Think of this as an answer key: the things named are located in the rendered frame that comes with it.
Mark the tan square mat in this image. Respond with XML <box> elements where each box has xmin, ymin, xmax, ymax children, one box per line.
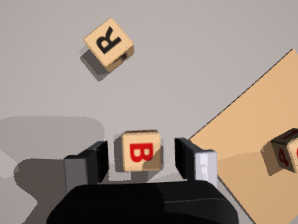
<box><xmin>189</xmin><ymin>48</ymin><xmax>298</xmax><ymax>224</ymax></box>

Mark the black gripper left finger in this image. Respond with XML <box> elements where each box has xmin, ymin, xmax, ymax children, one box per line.
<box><xmin>64</xmin><ymin>141</ymin><xmax>109</xmax><ymax>194</ymax></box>

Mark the tan block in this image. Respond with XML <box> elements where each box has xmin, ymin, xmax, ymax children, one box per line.
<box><xmin>271</xmin><ymin>128</ymin><xmax>298</xmax><ymax>174</ymax></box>
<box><xmin>122</xmin><ymin>130</ymin><xmax>161</xmax><ymax>171</ymax></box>
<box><xmin>83</xmin><ymin>18</ymin><xmax>134</xmax><ymax>72</ymax></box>

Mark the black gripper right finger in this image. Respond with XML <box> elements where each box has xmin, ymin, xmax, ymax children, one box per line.
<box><xmin>174</xmin><ymin>138</ymin><xmax>217</xmax><ymax>188</ymax></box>

